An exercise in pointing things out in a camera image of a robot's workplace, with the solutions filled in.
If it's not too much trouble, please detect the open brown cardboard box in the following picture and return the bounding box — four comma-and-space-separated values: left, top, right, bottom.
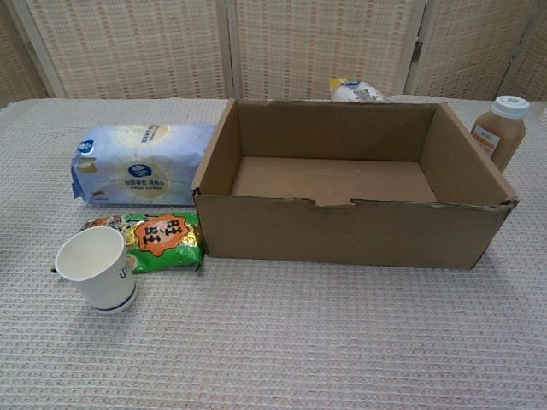
191, 97, 520, 270

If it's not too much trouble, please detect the white small paper cup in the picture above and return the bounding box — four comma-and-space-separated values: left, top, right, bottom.
55, 225, 138, 312

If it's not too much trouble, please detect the green orange snack bag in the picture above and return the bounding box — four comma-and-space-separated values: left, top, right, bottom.
83, 212, 204, 275

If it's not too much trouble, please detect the white woven tablecloth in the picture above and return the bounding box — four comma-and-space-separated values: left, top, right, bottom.
0, 96, 547, 410

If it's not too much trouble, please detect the orange juice bottle white cap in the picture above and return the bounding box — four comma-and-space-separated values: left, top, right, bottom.
470, 95, 531, 173

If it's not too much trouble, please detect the small white yellow pack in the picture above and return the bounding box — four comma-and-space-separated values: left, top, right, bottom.
329, 78, 391, 104

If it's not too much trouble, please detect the blue tissue pack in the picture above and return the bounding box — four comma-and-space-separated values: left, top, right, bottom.
70, 122, 217, 208

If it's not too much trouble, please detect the beige woven folding screen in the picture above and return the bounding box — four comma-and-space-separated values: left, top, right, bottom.
0, 0, 547, 103

